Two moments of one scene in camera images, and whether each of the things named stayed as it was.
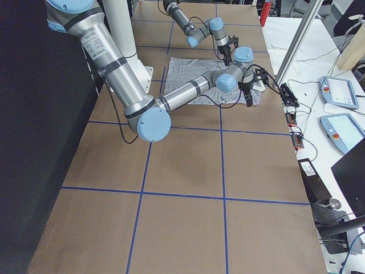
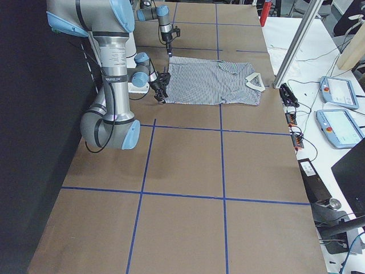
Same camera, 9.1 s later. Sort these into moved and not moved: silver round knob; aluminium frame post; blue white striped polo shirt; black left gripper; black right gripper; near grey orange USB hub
Moved: black right gripper; black left gripper
Not moved: blue white striped polo shirt; aluminium frame post; near grey orange USB hub; silver round knob
